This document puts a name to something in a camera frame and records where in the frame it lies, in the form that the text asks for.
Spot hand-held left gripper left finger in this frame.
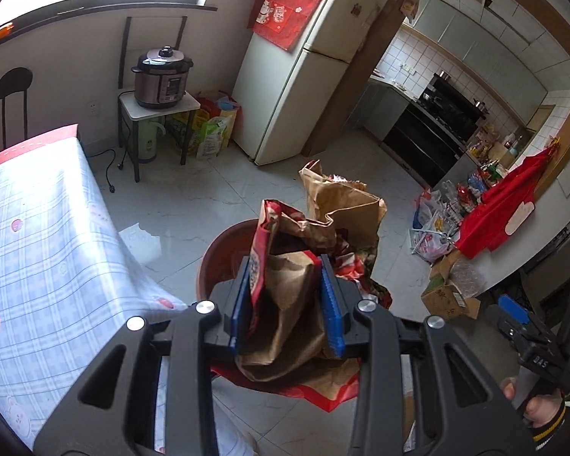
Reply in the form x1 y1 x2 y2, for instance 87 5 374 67
33 255 250 456

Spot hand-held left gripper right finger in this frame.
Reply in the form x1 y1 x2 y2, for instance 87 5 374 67
319 254 537 456

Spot red gold snack bag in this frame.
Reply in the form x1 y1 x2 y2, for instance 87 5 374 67
211 160 393 412

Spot brown plastic bin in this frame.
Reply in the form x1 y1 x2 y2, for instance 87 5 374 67
196 218 267 307

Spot person's right forearm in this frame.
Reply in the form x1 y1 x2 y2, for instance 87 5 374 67
527 399 570 452

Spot person's right hand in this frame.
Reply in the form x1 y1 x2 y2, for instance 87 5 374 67
501 375 567 438

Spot cardboard box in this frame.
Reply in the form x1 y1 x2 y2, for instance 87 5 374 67
420 252 481 320

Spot red hanging cloth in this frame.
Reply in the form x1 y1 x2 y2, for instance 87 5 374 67
456 145 559 260

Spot pile of plastic bags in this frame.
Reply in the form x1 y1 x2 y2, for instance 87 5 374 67
411 180 485 263

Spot bottles and jars on counter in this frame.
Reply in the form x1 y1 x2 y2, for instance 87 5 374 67
465 123 534 177

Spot green white bag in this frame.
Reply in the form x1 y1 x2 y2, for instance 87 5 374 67
197 116 233 160

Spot yellow bag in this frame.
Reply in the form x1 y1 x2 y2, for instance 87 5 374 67
170 109 210 154

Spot green kettle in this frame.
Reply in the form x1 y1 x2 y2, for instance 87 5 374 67
140 120 167 162

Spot black integrated stove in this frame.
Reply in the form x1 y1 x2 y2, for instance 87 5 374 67
382 72 488 189

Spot red shopping bag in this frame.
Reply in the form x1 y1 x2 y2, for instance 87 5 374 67
197 91 241 119

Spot blue plaid table mat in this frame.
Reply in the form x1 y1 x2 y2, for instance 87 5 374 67
0 140 189 453

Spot grey kitchen counter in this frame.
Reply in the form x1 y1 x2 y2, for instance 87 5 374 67
361 73 410 139

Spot white refrigerator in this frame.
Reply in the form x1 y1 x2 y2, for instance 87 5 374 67
231 0 381 166

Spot silver black pressure cooker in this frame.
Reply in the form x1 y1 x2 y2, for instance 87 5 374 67
132 46 194 110

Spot grey upper kitchen cabinets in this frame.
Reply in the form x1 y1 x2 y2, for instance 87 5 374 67
411 0 550 122

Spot red printed cloth on refrigerator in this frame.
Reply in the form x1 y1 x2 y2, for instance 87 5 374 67
248 0 338 53

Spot dark window sill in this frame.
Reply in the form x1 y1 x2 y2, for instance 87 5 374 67
0 2 218 43

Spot hanging yellow packet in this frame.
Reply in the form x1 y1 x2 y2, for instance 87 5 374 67
399 0 423 22

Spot black round-back chair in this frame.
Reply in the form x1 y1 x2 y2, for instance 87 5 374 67
0 67 33 143

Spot black power cable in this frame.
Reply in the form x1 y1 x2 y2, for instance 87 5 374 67
88 149 124 195

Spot wooden door frame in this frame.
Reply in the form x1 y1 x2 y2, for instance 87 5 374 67
304 0 439 158

